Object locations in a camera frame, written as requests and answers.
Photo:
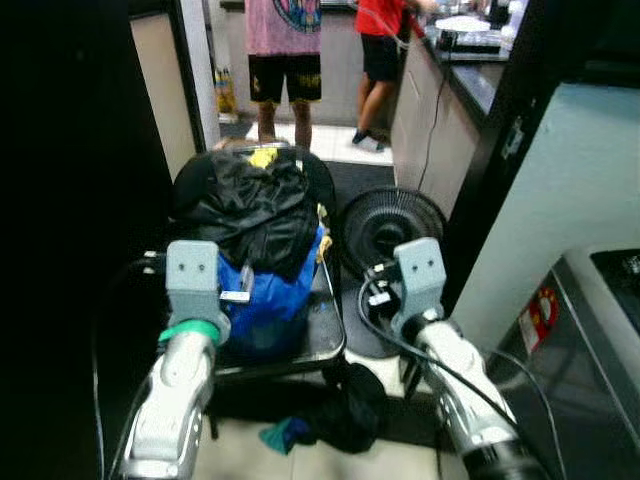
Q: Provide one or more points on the black crumpled garment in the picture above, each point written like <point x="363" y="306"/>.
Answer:
<point x="250" y="205"/>

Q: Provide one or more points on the blue garment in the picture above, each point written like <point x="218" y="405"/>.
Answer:
<point x="265" y="300"/>

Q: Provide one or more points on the yellow bottles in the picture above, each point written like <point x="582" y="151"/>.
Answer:
<point x="226" y="95"/>

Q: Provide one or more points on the kitchen counter with dark top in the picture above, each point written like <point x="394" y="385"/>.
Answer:
<point x="430" y="120"/>

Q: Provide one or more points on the dark clothing heap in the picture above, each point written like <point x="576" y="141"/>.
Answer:
<point x="350" y="410"/>

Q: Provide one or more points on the grey top-load washing machine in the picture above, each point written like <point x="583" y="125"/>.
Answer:
<point x="585" y="410"/>

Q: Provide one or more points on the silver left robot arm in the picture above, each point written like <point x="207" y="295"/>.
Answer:
<point x="170" y="400"/>

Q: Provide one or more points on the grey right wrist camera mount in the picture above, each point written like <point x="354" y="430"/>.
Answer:
<point x="420" y="272"/>

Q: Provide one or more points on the person in red shirt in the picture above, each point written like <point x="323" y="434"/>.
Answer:
<point x="380" y="50"/>

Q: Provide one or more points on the person in pink shirt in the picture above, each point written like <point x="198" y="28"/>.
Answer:
<point x="283" y="40"/>

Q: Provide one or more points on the yellow cloth piece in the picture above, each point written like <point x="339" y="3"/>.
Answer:
<point x="263" y="157"/>

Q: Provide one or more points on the black round floor fan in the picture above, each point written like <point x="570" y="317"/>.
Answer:
<point x="385" y="225"/>

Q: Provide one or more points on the white plate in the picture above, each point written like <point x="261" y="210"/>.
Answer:
<point x="462" y="24"/>

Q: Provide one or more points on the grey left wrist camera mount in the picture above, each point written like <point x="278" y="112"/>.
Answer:
<point x="192" y="275"/>

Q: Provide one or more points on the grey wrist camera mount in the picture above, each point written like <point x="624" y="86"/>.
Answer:
<point x="192" y="275"/>
<point x="420" y="272"/>

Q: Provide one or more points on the black metal stool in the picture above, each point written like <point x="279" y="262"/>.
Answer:
<point x="320" y="330"/>

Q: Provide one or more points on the beige door panel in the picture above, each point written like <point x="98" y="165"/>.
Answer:
<point x="165" y="90"/>

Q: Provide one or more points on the teal cloth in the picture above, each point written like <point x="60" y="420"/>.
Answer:
<point x="282" y="435"/>

